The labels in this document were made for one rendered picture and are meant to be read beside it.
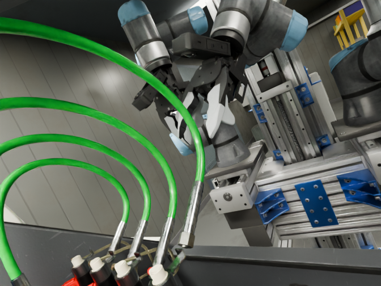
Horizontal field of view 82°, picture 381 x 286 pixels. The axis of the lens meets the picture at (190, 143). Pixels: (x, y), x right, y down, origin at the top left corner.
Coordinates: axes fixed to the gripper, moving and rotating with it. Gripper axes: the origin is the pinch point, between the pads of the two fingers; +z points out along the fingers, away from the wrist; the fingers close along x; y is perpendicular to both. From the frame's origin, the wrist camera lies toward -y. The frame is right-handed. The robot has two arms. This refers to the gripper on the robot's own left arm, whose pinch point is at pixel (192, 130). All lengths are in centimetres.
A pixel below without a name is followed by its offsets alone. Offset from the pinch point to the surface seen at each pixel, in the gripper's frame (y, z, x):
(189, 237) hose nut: -0.6, 15.9, -6.4
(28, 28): -24.8, -0.3, -0.8
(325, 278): 25.6, 17.5, -15.3
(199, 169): 1.5, 6.2, -2.7
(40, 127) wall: -1, -11, 196
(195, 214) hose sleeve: 0.5, 12.9, -5.3
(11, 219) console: -15.2, 24.7, 28.7
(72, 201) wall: 41, 41, 179
